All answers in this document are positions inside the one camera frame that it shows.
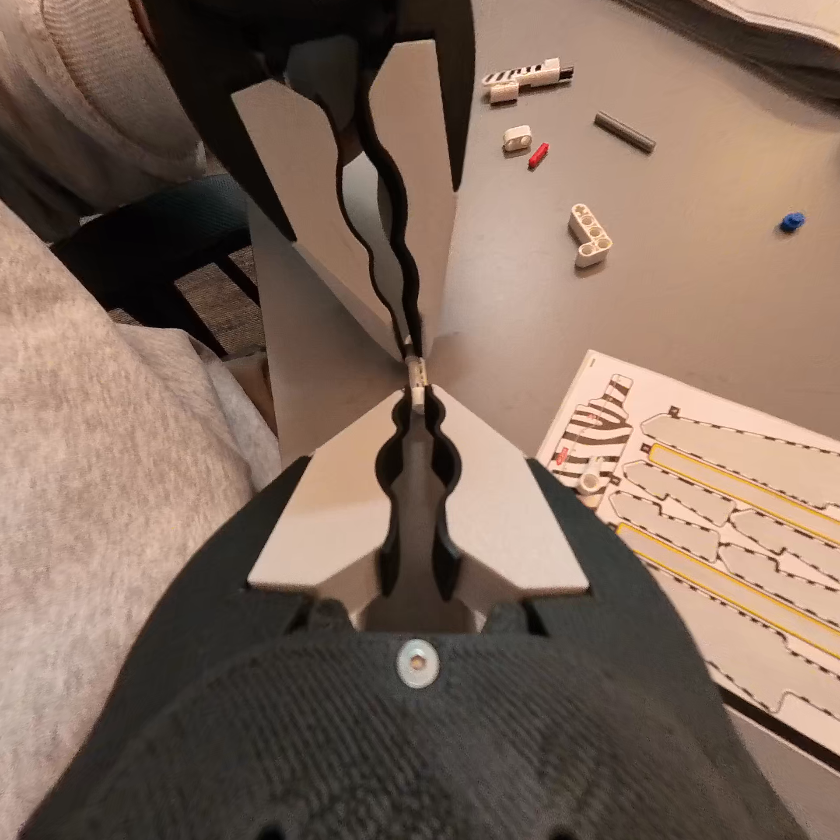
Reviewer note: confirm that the red lego pin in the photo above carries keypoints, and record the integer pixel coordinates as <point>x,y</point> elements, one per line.
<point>539,155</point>

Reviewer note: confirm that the person's left forearm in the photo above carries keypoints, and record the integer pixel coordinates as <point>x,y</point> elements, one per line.
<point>98,85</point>

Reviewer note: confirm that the black chair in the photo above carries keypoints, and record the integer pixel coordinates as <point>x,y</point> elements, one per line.
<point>151,229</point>

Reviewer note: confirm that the white L-shaped lego beam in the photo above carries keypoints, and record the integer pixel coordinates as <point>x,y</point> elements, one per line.
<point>590,229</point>

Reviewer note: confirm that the small blue lego piece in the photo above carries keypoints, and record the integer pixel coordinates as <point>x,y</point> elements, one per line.
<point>793,222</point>

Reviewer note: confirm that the zebra striped sticker sheet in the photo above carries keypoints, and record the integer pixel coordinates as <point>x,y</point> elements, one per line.
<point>722,558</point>

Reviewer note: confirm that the grey hoodie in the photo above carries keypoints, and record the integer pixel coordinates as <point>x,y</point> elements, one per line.
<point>98,492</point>

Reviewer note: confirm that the striped white lego assembly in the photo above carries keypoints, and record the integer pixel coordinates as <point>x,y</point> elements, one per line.
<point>525,75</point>

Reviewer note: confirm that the white straight lego beam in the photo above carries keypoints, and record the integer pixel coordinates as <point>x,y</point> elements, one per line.
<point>418,400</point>

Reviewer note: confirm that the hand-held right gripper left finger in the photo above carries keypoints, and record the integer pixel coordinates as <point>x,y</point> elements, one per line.
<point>321,531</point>

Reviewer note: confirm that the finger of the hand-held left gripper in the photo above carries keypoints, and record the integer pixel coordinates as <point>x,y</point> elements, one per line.
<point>295,170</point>
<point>423,144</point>

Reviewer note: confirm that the small white lego bush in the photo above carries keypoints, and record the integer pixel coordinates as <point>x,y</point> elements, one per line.
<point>590,478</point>

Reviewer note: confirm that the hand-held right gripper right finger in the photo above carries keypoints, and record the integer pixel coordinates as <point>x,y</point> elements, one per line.
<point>518,531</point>

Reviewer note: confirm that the small white lego beam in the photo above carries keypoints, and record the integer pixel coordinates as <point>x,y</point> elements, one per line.
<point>518,138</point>

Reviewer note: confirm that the open instruction booklet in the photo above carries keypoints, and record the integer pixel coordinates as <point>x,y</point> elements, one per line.
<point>754,33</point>

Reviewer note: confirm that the dark grey lego axle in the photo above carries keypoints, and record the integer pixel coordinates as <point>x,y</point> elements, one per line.
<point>623,131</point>

